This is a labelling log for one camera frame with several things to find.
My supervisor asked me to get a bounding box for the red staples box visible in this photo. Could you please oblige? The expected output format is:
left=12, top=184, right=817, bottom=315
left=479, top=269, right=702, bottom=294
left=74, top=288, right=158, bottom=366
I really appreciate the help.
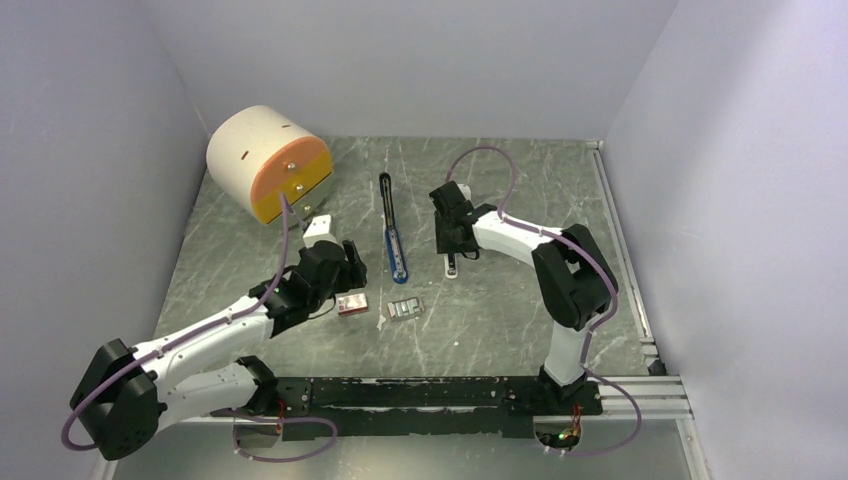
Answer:
left=336, top=293, right=369, bottom=317

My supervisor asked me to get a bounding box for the blue black stapler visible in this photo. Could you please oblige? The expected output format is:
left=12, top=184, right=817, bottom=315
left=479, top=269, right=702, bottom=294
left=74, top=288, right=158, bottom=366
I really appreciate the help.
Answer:
left=378, top=172, right=409, bottom=284

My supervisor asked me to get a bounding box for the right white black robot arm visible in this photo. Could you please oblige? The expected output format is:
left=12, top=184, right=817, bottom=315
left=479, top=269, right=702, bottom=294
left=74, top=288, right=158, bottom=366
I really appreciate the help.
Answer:
left=429, top=181, right=619, bottom=414

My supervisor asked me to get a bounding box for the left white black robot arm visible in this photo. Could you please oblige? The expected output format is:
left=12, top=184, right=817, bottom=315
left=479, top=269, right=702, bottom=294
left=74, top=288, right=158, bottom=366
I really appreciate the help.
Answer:
left=61, top=240, right=367, bottom=460

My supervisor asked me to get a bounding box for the round white orange drawer box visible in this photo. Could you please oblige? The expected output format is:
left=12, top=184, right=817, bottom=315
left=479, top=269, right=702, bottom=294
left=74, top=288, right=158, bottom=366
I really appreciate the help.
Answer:
left=206, top=105, right=333, bottom=225

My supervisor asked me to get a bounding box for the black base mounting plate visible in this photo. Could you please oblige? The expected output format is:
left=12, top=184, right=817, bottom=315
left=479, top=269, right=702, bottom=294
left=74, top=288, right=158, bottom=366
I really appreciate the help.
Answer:
left=237, top=376, right=603, bottom=440

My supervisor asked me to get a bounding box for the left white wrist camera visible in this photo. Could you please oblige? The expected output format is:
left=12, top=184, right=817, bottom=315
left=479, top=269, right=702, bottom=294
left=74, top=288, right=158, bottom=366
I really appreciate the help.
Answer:
left=302, top=214, right=338, bottom=248

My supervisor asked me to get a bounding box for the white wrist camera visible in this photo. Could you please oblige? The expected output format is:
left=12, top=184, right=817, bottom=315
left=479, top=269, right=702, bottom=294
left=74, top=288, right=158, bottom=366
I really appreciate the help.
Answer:
left=458, top=184, right=472, bottom=201
left=302, top=214, right=338, bottom=248

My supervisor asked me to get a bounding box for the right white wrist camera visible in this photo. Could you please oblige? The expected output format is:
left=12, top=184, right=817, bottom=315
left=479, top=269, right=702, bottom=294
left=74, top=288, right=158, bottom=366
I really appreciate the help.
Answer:
left=458, top=184, right=472, bottom=201

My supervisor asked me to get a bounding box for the right side aluminium rail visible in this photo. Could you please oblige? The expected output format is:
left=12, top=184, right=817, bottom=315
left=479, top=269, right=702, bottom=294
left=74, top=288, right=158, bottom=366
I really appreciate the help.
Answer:
left=586, top=140, right=668, bottom=376

